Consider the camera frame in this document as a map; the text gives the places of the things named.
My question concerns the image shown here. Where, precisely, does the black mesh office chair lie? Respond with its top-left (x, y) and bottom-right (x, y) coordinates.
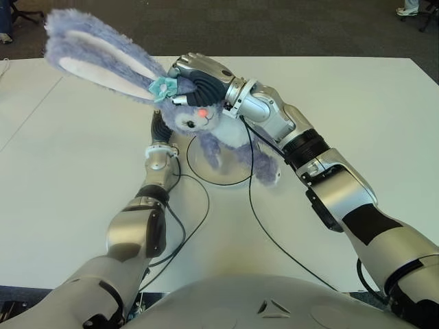
top-left (418, 0), bottom-right (439, 34)

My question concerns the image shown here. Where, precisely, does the left robot hand black silver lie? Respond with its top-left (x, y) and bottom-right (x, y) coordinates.
top-left (150, 111), bottom-right (174, 141)

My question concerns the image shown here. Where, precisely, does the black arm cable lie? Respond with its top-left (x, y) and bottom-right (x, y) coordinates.
top-left (137, 156), bottom-right (212, 299)
top-left (239, 116), bottom-right (340, 292)

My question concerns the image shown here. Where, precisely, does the purple plush bunny doll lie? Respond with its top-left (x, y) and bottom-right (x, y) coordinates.
top-left (43, 8), bottom-right (282, 188)

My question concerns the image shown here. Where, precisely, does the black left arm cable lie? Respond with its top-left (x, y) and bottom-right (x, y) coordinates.
top-left (137, 156), bottom-right (212, 299)

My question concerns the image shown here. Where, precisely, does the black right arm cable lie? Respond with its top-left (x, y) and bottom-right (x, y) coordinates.
top-left (239, 116), bottom-right (340, 292)

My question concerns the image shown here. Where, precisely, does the person in blue jeans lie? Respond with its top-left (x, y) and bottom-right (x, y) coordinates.
top-left (0, 0), bottom-right (14, 45)

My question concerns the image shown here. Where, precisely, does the white plate black rim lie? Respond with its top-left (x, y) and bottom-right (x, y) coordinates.
top-left (187, 136), bottom-right (254, 188)

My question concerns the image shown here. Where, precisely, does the silver robot torso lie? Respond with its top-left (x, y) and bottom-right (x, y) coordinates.
top-left (119, 272), bottom-right (412, 329)

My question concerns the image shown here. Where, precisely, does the right robot hand black silver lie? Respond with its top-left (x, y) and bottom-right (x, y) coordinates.
top-left (167, 52), bottom-right (237, 109)

